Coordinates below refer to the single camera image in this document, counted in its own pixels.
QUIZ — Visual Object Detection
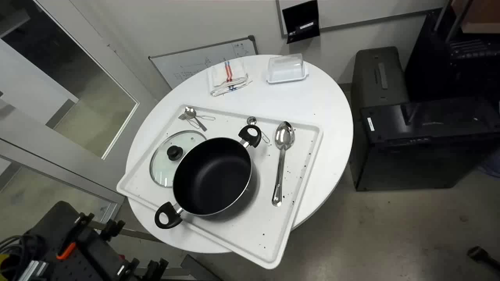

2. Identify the glass lid with black knob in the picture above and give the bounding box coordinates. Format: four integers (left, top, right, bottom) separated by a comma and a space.
149, 129, 208, 188

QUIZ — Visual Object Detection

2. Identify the large metal spoon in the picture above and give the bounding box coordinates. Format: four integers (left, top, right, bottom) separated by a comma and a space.
271, 119, 297, 207

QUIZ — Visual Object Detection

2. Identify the black frying pan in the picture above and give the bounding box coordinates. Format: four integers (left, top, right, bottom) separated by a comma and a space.
153, 123, 264, 230

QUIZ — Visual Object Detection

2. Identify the clear plastic container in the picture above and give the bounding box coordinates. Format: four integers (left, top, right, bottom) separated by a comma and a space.
264, 52, 310, 85

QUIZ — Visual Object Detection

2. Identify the white plastic tray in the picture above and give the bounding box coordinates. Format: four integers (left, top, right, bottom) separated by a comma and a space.
114, 102, 325, 271

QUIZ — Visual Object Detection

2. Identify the small leaning whiteboard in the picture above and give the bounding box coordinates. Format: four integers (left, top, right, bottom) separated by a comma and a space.
149, 34, 260, 90

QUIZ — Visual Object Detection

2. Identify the black storage bin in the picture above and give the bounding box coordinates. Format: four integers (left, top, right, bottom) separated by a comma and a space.
350, 44, 410, 108

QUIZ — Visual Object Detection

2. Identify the black cabinet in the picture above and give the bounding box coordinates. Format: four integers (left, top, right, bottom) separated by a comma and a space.
349, 94, 500, 193

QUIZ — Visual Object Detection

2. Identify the black clamp equipment cart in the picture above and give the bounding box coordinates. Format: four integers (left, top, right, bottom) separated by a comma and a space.
0, 199, 171, 281

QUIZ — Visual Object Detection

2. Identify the black shelf unit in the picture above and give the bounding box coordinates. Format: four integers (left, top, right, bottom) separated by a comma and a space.
405, 0, 500, 105

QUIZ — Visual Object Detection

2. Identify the black object on floor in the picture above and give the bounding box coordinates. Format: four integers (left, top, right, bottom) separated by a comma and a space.
466, 244, 500, 271

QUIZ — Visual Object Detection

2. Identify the brown cardboard box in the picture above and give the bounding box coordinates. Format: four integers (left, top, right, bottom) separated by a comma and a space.
450, 0, 500, 35

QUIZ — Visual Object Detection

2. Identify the large wall whiteboard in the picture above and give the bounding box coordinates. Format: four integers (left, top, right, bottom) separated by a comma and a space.
275, 0, 450, 30

